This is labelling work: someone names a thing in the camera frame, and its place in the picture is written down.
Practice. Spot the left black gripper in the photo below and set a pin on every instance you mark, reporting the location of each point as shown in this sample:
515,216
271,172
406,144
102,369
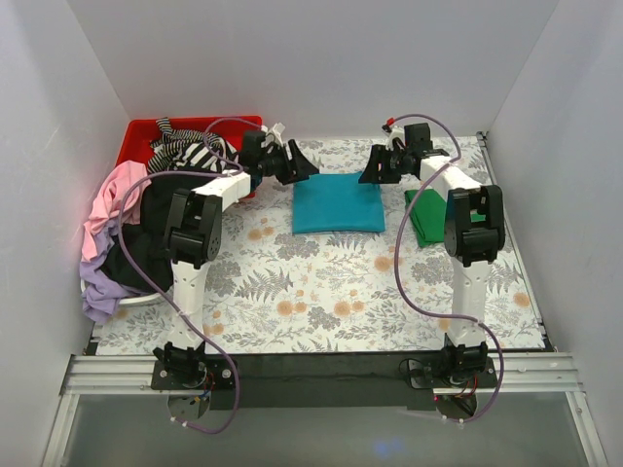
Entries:
288,164

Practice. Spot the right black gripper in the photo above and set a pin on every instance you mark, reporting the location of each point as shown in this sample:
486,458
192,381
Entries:
384,163

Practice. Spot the teal t shirt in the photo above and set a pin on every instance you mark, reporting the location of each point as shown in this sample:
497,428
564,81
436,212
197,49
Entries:
327,203

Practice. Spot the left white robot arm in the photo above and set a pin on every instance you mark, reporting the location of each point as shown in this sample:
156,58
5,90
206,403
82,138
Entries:
193,236

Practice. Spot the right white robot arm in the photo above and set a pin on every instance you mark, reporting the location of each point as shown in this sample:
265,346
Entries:
474,233

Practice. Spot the green folded t shirt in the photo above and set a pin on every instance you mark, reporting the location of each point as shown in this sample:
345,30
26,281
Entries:
428,218

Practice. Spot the black white striped shirt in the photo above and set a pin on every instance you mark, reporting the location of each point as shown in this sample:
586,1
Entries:
186,149

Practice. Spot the black t shirt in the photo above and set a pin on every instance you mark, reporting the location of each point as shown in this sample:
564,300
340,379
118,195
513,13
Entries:
145,241

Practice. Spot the pink t shirt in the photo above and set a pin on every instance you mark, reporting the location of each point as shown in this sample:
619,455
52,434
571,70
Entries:
106,205

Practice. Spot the lavender t shirt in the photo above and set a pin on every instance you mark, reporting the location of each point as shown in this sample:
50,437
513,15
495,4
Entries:
102,295

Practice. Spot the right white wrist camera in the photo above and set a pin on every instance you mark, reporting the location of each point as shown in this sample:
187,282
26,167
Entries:
394,135

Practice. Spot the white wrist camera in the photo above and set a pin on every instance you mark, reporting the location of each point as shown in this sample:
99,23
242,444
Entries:
394,135
273,134

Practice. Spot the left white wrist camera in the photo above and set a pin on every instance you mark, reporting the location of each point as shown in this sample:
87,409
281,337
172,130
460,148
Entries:
273,134

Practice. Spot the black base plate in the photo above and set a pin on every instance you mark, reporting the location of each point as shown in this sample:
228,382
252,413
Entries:
225,388

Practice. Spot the aluminium mounting rail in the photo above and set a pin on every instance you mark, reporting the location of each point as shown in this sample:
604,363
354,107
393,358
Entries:
520,372

